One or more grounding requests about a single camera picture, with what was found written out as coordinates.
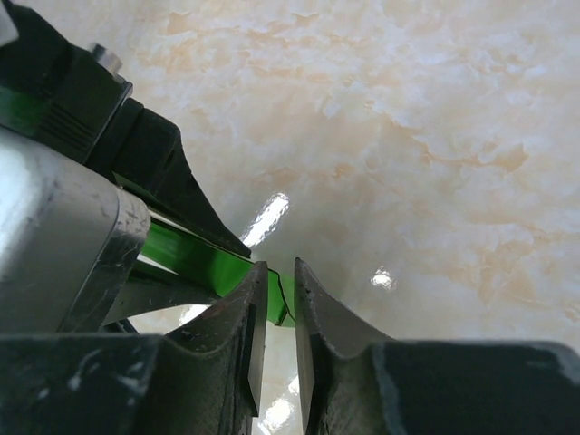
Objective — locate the green paper box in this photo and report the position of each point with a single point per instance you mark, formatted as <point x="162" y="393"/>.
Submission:
<point x="173" y="254"/>

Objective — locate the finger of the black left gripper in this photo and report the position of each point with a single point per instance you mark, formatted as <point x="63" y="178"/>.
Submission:
<point x="179" y="196"/>
<point x="141" y="297"/>

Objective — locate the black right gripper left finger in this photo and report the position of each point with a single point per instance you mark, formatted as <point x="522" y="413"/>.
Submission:
<point x="203" y="378"/>

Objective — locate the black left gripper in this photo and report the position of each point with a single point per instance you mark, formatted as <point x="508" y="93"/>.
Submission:
<point x="63" y="96"/>

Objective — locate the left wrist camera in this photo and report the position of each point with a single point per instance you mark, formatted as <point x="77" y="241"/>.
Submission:
<point x="69" y="239"/>

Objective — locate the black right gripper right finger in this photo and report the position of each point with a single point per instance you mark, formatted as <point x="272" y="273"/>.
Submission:
<point x="354" y="379"/>

